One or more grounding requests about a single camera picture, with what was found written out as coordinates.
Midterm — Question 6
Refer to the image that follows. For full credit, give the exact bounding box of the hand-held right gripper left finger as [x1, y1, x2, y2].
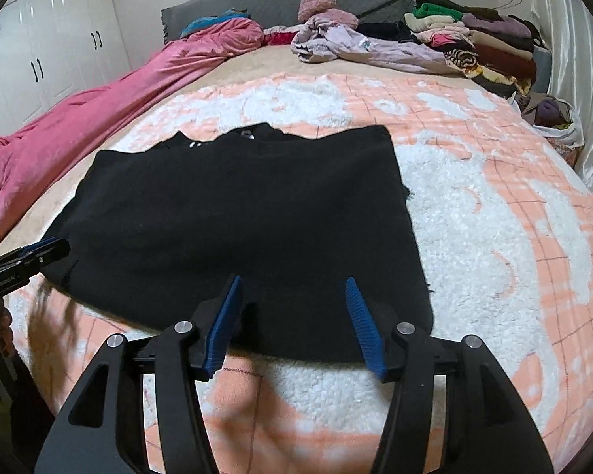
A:
[34, 275, 243, 474]

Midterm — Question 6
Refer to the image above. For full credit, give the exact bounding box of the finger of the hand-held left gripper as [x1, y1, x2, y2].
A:
[10, 238, 71, 277]

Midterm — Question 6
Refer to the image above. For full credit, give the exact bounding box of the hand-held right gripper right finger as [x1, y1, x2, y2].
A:
[345, 277, 554, 474]

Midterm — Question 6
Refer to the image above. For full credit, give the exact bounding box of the black t-shirt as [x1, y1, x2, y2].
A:
[40, 122, 436, 363]

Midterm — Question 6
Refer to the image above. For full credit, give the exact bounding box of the white bag of clothes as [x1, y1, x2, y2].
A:
[511, 91, 585, 151]

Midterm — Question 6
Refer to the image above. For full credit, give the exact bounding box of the stack of folded clothes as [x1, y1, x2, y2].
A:
[404, 0, 542, 97]

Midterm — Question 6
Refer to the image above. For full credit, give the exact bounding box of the pink duvet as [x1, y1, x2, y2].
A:
[0, 19, 265, 262]

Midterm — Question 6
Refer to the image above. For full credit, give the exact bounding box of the pink and white fluffy blanket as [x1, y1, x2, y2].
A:
[5, 73, 593, 474]

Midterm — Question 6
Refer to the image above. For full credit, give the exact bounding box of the white wardrobe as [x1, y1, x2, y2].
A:
[0, 0, 129, 139]

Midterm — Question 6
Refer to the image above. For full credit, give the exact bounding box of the lilac crumpled garment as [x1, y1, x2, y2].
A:
[291, 12, 450, 74]

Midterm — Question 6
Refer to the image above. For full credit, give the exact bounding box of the teal cloth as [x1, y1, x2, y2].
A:
[180, 8, 250, 39]

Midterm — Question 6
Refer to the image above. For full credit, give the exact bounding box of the magenta cloth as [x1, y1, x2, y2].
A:
[264, 30, 300, 46]

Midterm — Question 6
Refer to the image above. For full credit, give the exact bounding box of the black crumpled garment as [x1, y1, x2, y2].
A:
[358, 21, 416, 43]

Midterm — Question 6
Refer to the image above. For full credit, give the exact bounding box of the blue-grey cushion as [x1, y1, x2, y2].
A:
[533, 44, 554, 96]

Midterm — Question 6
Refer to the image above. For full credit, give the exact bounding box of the pink fluffy garment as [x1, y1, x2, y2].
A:
[298, 0, 359, 28]

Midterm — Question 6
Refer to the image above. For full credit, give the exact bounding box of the grey padded headboard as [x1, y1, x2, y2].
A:
[161, 0, 418, 43]

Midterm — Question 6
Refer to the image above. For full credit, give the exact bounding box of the white satin curtain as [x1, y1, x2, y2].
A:
[534, 0, 593, 193]

